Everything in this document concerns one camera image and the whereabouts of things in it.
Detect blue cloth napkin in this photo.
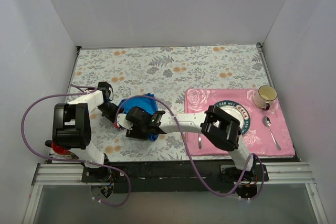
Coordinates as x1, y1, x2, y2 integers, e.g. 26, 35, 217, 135
118, 93, 159, 142

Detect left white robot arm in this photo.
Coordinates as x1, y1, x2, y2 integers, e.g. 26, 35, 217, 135
45, 82, 119, 182

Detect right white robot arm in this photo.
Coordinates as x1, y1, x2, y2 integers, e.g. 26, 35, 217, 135
117, 105, 257, 181

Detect silver fork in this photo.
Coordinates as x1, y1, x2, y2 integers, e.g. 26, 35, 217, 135
198, 134, 202, 150

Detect floral tablecloth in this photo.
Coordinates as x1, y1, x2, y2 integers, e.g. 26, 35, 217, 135
70, 45, 268, 162

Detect red and black mug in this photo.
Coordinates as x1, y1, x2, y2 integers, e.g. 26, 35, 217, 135
45, 140, 78, 160

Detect white plate green rim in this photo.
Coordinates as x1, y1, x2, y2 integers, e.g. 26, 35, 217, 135
215, 100, 251, 135

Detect silver spoon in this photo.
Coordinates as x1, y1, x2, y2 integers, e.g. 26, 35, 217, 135
262, 116, 281, 151

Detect pink floral placemat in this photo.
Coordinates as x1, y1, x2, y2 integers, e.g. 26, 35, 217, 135
184, 89, 295, 157

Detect cream mug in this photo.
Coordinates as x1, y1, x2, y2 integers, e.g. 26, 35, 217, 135
253, 85, 277, 111

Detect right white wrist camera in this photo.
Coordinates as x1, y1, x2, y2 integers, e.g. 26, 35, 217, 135
115, 113, 133, 130

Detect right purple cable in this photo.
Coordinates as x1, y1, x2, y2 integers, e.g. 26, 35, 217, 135
115, 97, 265, 201

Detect purple cable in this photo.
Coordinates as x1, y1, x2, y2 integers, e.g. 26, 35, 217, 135
115, 97, 265, 201
21, 84, 132, 207

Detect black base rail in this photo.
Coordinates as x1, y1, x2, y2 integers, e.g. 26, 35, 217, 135
81, 158, 269, 194

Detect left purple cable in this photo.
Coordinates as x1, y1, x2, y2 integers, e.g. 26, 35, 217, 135
21, 84, 132, 207

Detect aluminium frame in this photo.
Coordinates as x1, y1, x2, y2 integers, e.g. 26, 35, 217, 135
22, 42, 329, 224

